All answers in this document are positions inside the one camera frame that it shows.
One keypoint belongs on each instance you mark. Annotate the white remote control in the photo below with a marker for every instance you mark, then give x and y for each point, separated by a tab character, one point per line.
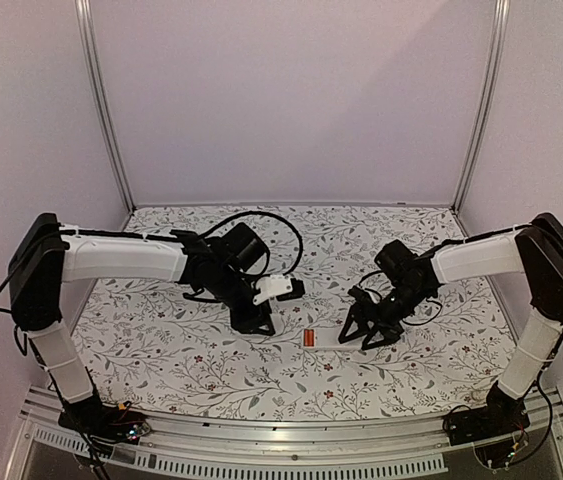
325	339

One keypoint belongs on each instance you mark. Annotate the front aluminium rail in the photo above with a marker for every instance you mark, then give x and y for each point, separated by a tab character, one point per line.
191	447

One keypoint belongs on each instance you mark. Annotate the floral patterned table mat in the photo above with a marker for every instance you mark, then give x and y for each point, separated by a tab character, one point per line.
143	342

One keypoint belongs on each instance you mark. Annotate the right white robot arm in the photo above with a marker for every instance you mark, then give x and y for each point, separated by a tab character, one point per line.
534	250

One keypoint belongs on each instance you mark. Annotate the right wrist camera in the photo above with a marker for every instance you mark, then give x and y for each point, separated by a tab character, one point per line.
363	300

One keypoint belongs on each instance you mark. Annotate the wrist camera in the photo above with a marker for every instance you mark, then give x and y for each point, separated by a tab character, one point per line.
279	288
363	300

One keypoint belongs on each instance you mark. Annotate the left aluminium frame post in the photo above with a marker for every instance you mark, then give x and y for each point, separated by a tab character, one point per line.
101	104

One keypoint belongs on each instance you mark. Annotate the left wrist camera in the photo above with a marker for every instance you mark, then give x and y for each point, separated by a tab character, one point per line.
279	288

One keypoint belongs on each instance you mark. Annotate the aluminium frame post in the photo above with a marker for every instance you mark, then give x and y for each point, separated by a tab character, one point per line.
101	104
487	95

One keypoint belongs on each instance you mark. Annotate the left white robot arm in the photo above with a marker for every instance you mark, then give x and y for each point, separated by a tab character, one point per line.
51	255

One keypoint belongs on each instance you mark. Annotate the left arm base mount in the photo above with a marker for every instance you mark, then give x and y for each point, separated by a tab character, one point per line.
109	424

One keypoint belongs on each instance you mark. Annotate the right aluminium frame post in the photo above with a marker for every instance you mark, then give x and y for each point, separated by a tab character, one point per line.
487	95

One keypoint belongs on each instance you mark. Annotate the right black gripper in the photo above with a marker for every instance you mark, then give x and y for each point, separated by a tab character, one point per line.
376	315

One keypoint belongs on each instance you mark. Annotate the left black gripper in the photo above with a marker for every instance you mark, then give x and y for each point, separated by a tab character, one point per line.
244	323

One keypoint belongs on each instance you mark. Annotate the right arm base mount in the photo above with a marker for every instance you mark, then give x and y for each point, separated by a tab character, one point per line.
500	416

